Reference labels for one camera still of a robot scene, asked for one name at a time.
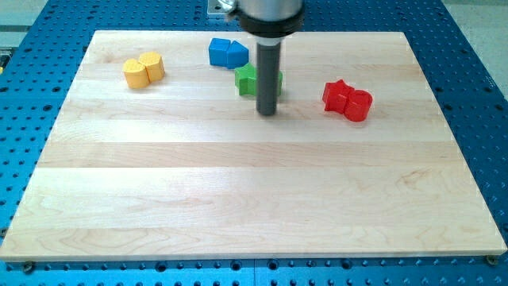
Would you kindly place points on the silver metal bracket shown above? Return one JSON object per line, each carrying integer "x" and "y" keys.
{"x": 220, "y": 7}

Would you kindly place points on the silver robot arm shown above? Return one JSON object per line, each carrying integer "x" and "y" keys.
{"x": 269, "y": 21}

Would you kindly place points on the wooden board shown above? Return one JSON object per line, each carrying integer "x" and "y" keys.
{"x": 186, "y": 169}

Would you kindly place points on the blue triangular block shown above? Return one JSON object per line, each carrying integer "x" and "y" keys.
{"x": 237, "y": 55}

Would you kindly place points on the blue perforated table plate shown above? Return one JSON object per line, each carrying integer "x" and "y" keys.
{"x": 41, "y": 70}

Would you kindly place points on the yellow hexagon block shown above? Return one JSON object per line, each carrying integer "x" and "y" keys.
{"x": 154, "y": 65}

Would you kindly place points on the red star block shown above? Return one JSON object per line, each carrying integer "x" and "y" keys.
{"x": 335, "y": 95}

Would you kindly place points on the green circle block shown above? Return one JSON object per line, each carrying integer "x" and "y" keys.
{"x": 280, "y": 83}

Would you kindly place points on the red cylinder block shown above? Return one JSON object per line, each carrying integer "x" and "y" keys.
{"x": 358, "y": 106}

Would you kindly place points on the blue cube block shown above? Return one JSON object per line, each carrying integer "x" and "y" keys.
{"x": 217, "y": 49}

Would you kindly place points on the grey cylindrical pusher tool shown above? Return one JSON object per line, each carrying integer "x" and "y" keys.
{"x": 267, "y": 78}

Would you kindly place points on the green star block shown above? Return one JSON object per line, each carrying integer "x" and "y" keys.
{"x": 245, "y": 79}

